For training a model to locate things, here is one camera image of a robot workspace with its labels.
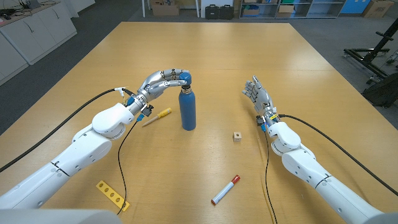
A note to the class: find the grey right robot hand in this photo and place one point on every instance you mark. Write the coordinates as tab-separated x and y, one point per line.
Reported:
261	98

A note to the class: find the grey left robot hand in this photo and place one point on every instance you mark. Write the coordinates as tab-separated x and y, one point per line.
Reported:
155	84

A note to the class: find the blue bottle cap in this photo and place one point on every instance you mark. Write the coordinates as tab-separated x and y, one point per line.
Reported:
186	77

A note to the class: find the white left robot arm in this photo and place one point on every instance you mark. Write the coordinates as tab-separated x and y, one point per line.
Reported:
77	152

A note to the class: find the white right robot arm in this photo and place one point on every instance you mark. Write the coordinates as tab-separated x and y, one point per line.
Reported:
311	171

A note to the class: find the blue metal water bottle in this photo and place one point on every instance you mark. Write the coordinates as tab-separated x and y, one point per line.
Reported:
187	109

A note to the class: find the small wooden block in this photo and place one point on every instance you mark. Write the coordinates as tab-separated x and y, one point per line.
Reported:
237	137

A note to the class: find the white marker with red cap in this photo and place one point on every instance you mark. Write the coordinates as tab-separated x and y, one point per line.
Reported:
224	191

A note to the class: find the large cardboard box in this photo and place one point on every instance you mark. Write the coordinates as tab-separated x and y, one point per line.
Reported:
164	9

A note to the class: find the small cardboard box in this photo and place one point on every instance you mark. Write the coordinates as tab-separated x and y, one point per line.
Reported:
285	11

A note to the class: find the black hard case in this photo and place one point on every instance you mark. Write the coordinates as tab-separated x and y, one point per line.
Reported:
212	12
226	12

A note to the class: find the grey metal shelf unit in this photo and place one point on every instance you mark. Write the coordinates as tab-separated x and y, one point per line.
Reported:
314	9

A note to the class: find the yellow perforated strip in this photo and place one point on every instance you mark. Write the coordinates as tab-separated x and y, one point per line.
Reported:
112	195

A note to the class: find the blue panel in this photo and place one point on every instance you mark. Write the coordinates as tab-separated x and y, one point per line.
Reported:
350	6

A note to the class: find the white cabinet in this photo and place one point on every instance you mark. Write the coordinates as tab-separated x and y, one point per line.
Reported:
31	34

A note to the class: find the cardboard box with print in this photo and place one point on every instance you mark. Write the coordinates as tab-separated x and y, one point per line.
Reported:
377	8

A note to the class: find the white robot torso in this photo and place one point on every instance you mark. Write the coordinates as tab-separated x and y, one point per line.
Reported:
56	217

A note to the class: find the white table frame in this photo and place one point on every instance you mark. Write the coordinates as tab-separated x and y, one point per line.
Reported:
143	9

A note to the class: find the black metal stand frame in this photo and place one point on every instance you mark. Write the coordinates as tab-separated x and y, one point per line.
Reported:
370	56

